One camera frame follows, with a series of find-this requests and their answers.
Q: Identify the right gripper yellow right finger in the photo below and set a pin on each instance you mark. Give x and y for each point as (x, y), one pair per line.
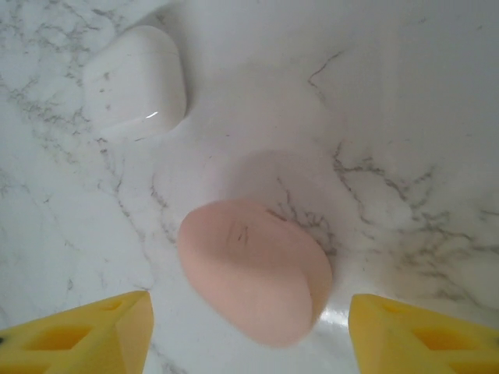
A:
(429, 343)

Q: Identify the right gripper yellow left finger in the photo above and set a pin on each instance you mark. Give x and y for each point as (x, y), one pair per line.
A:
(78, 346)

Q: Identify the pink earbud charging case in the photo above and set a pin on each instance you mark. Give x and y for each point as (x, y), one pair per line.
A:
(253, 272)

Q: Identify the white earbud charging case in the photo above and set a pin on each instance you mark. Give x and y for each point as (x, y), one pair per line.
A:
(136, 82)

